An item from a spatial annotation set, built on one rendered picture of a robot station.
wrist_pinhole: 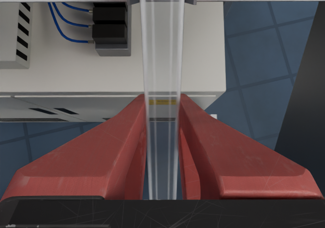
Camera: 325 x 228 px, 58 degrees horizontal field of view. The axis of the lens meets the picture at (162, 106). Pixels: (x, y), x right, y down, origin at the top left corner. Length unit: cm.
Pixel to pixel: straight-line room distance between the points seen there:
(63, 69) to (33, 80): 5
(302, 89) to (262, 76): 98
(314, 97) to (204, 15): 35
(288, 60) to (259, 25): 17
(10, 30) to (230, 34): 86
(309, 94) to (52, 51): 41
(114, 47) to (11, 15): 16
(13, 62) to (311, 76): 40
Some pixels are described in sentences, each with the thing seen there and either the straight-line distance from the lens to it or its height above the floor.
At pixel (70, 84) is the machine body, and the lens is 48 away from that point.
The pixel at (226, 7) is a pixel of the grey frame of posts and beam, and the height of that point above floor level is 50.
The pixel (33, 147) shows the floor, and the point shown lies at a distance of 117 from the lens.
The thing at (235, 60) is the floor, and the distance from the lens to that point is 115.
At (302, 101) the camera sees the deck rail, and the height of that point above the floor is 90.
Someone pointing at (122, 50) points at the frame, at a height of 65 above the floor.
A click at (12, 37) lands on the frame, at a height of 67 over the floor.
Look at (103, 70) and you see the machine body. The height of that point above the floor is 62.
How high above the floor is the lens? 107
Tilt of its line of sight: 82 degrees down
